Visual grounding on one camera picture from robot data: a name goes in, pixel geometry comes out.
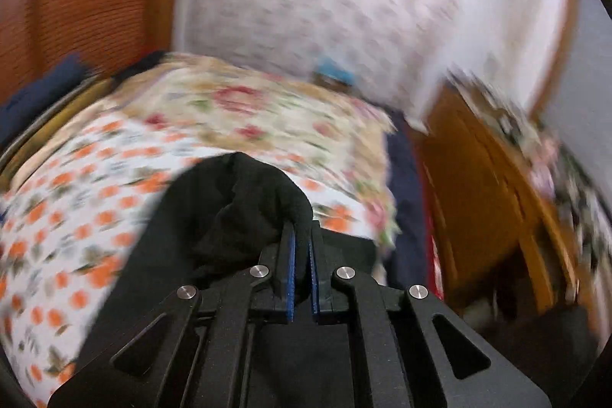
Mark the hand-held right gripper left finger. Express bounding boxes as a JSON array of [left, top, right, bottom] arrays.
[[48, 221, 299, 408]]

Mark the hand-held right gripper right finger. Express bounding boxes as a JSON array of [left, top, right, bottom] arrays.
[[308, 221, 550, 408]]

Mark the black t-shirt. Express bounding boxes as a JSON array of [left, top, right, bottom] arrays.
[[79, 152, 388, 408]]

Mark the navy bedsheet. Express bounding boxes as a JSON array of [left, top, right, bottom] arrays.
[[382, 112, 431, 294]]

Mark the red cloth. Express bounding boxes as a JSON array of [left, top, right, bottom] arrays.
[[423, 188, 448, 299]]

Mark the wooden cabinet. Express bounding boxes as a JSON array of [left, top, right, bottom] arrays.
[[416, 83, 603, 318]]

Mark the rose floral quilt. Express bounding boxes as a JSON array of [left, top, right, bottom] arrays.
[[110, 52, 397, 218]]

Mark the blue fuzzy item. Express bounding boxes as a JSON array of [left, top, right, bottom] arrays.
[[316, 58, 357, 88]]

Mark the orange flower white sheet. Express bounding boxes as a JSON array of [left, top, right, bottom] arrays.
[[0, 112, 397, 404]]

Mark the dark cloth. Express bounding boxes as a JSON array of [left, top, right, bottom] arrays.
[[459, 288, 603, 408]]

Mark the golden patterned cloth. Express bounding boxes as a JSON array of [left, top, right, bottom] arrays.
[[0, 76, 125, 179]]

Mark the navy blue folded blanket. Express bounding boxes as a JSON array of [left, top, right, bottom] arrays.
[[0, 52, 96, 151]]

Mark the wooden headboard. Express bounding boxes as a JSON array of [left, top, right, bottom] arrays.
[[0, 0, 192, 103]]

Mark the ring patterned lace curtain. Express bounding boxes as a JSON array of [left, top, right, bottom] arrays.
[[174, 0, 512, 112]]

